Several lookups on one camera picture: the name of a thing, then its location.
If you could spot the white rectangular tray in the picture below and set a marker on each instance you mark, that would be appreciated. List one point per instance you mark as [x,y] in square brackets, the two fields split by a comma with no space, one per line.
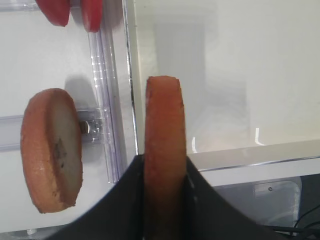
[249,72]

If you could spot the round bread slice on rack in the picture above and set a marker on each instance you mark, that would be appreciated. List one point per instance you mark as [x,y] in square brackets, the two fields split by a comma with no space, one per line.
[53,170]

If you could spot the round bread slice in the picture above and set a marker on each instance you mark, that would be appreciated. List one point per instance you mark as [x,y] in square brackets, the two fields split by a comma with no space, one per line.
[165,158]
[53,170]

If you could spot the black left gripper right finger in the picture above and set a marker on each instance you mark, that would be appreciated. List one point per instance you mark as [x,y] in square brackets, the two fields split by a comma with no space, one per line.
[207,216]

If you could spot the clear acrylic left rack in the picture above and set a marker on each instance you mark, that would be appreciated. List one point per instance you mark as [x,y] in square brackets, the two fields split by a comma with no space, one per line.
[94,68]

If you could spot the clear bread pusher rail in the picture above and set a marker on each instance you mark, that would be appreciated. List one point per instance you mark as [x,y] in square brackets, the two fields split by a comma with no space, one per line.
[50,132]

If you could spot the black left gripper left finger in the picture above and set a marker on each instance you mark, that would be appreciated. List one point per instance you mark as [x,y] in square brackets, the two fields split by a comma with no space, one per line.
[119,215]

